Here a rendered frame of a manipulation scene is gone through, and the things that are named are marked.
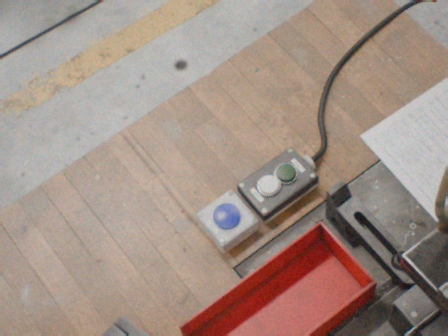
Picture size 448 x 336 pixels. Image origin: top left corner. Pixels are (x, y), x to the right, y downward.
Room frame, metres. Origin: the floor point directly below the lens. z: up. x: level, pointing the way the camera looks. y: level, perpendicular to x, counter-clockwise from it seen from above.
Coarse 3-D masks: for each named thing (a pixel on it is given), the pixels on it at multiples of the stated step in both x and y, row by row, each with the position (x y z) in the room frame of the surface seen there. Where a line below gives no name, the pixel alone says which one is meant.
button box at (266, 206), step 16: (416, 0) 0.93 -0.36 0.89; (432, 0) 0.94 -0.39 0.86; (368, 32) 0.87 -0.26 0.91; (352, 48) 0.84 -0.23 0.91; (320, 112) 0.73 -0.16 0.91; (320, 128) 0.70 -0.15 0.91; (272, 160) 0.65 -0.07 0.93; (288, 160) 0.65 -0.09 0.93; (304, 160) 0.64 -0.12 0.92; (256, 176) 0.63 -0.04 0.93; (304, 176) 0.61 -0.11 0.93; (240, 192) 0.61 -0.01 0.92; (256, 192) 0.60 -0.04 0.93; (288, 192) 0.59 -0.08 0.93; (304, 192) 0.60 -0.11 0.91; (256, 208) 0.58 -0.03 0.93; (272, 208) 0.57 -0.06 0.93
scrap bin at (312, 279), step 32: (320, 224) 0.52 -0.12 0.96; (288, 256) 0.49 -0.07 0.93; (320, 256) 0.49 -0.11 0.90; (352, 256) 0.47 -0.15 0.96; (256, 288) 0.46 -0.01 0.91; (288, 288) 0.45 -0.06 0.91; (320, 288) 0.45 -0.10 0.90; (352, 288) 0.44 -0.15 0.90; (192, 320) 0.41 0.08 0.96; (224, 320) 0.42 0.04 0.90; (256, 320) 0.41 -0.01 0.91; (288, 320) 0.41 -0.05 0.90; (320, 320) 0.40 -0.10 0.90
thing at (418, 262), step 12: (420, 240) 0.40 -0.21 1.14; (432, 240) 0.40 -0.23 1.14; (444, 240) 0.40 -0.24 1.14; (408, 252) 0.39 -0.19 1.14; (420, 252) 0.39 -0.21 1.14; (432, 252) 0.38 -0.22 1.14; (444, 252) 0.38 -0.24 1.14; (408, 264) 0.38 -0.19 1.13; (420, 264) 0.37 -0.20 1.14; (432, 264) 0.37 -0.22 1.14; (444, 264) 0.37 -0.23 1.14; (420, 276) 0.36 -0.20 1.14; (432, 276) 0.36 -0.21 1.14; (444, 276) 0.35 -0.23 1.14; (420, 288) 0.35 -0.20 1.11; (432, 288) 0.34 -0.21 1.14; (444, 288) 0.32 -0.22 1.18; (432, 300) 0.34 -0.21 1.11; (444, 300) 0.32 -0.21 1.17; (444, 312) 0.32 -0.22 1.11
